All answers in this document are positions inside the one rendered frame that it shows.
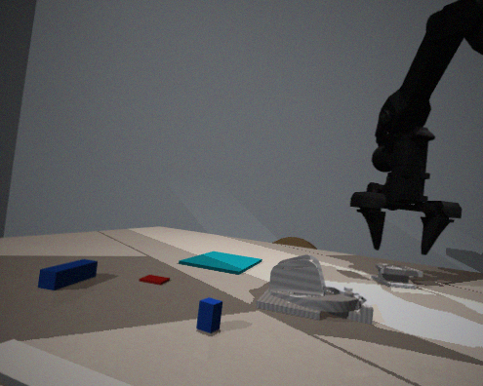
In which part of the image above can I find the red flat plate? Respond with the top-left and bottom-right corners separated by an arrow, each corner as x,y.
139,275 -> 170,285

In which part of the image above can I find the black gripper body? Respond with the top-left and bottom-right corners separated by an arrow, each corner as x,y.
350,165 -> 462,219

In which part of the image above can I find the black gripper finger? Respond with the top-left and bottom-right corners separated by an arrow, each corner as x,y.
357,210 -> 385,251
421,217 -> 454,255

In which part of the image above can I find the teal flat plate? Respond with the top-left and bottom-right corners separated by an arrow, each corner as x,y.
179,251 -> 262,275

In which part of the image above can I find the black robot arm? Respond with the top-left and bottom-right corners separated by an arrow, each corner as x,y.
372,0 -> 483,172

